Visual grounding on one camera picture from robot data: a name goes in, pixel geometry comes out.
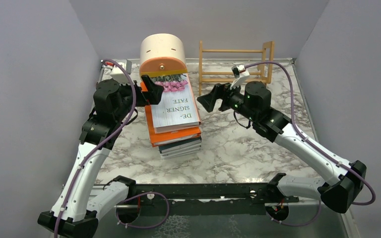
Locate bottom stacked books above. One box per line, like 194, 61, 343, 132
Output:
160, 145, 201, 159

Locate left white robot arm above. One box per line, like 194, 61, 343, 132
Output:
37, 75, 163, 238

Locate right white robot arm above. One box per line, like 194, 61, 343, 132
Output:
197, 81, 367, 213

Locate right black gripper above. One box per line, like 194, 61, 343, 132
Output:
197, 79, 257, 122

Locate cream and orange bread box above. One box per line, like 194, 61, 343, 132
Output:
139, 33, 188, 77

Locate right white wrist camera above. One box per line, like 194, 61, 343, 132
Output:
230, 64, 250, 89

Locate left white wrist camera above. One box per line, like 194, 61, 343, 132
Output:
109, 59, 132, 84

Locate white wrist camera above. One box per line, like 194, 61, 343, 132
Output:
230, 64, 250, 89
109, 59, 132, 84

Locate purple cable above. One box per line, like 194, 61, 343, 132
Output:
243, 61, 377, 227
53, 59, 171, 238

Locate wooden book rack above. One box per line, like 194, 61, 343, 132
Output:
198, 41, 275, 96

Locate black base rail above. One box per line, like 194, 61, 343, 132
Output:
115, 182, 299, 218

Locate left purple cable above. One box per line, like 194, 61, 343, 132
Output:
53, 59, 171, 238

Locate dark teal book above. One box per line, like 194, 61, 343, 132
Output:
158, 137, 202, 153

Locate orange fashion show book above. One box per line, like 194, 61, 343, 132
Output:
140, 82, 202, 148

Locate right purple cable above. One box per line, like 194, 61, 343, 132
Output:
243, 61, 377, 227

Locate pink flower cover book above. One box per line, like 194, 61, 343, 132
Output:
151, 73, 201, 133

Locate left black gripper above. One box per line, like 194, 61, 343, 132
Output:
115, 74, 164, 122

